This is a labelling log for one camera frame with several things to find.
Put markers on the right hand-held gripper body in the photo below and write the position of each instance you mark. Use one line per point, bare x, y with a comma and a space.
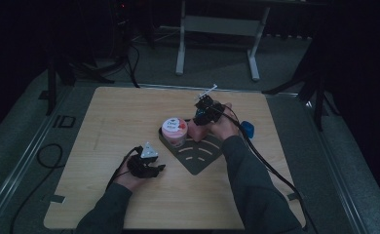
214, 110

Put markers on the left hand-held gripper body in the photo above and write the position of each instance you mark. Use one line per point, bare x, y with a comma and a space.
142, 164

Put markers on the pink jar with white lid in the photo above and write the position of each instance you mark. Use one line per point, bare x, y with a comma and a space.
174, 131

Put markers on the dark grey corner shelf rack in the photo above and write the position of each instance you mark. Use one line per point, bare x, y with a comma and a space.
196, 162

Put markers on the white bottle with blue cap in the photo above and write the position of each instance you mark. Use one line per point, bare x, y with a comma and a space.
248, 129

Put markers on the person's right hand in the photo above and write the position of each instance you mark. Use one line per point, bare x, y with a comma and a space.
227, 126

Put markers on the person's left hand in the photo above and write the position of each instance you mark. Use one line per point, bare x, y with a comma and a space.
128, 180

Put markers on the black metal stand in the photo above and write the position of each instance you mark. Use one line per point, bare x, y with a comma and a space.
51, 91
318, 97

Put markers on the white desk frame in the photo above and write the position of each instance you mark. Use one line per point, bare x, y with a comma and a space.
220, 26

